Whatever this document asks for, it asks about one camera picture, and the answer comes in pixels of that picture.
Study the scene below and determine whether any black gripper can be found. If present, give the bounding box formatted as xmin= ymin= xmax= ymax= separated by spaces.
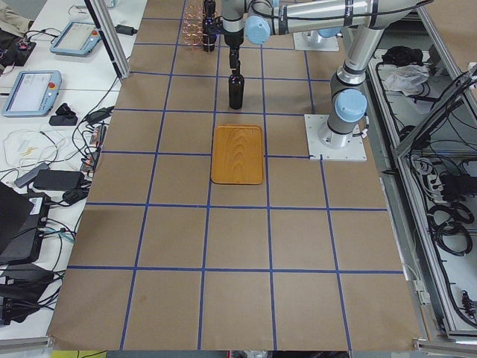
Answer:
xmin=222 ymin=18 xmax=244 ymax=75

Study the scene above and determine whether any black power brick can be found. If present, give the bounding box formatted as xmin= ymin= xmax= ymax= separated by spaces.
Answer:
xmin=33 ymin=169 xmax=84 ymax=191

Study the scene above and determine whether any teach pendant near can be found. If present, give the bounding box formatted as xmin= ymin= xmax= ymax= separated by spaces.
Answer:
xmin=1 ymin=70 xmax=62 ymax=118

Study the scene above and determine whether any black power adapter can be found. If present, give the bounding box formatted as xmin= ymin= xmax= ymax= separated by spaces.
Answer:
xmin=115 ymin=25 xmax=137 ymax=36

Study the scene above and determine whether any wooden tray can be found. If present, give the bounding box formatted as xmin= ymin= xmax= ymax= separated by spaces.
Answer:
xmin=211 ymin=124 xmax=264 ymax=185

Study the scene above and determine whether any teach pendant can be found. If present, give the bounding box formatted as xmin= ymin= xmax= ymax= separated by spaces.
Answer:
xmin=1 ymin=70 xmax=62 ymax=118
xmin=50 ymin=22 xmax=101 ymax=57

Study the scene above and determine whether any dark wine bottle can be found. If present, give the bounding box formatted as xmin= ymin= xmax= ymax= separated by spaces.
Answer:
xmin=202 ymin=0 xmax=217 ymax=53
xmin=228 ymin=61 xmax=245 ymax=110

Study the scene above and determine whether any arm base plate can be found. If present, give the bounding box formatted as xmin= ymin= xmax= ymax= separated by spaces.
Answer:
xmin=304 ymin=114 xmax=367 ymax=162
xmin=293 ymin=31 xmax=339 ymax=52

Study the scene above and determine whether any teach pendant far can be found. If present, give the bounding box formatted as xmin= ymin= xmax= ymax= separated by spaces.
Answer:
xmin=50 ymin=22 xmax=101 ymax=57

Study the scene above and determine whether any aluminium frame post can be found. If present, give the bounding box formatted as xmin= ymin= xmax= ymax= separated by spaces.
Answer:
xmin=84 ymin=0 xmax=130 ymax=81

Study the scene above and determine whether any copper wire bottle basket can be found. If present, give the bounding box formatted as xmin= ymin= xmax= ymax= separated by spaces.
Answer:
xmin=182 ymin=0 xmax=208 ymax=51

